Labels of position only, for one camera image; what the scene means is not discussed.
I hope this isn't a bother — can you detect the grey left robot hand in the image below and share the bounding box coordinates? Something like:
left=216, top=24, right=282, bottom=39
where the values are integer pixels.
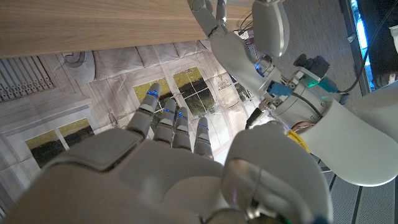
left=187, top=0, right=327, bottom=127

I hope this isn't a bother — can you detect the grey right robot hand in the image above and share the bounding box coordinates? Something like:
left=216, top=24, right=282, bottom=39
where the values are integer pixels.
left=0, top=82, right=335, bottom=224

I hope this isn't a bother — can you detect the printed window backdrop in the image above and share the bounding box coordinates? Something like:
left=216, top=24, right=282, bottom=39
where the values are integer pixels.
left=0, top=39, right=271, bottom=203

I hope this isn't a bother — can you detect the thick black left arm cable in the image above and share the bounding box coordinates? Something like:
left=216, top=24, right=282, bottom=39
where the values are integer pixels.
left=244, top=107, right=265, bottom=130

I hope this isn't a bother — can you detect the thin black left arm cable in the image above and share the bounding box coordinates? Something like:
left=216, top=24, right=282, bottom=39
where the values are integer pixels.
left=337, top=0, right=398, bottom=95

